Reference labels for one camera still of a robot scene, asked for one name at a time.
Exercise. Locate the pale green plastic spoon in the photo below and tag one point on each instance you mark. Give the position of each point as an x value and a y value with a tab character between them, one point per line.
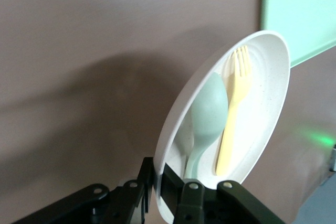
207	108

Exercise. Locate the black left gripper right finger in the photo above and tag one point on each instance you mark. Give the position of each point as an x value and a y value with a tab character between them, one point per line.
191	203

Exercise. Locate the round white speckled plate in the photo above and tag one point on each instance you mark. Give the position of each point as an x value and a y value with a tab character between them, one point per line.
262	103

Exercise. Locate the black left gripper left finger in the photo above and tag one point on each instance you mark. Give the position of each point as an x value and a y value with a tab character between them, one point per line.
126	203

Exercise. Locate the light green rectangular tray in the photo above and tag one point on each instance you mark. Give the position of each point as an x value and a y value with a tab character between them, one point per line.
302	11

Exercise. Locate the yellow plastic fork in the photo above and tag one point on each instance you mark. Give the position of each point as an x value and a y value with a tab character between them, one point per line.
231	119

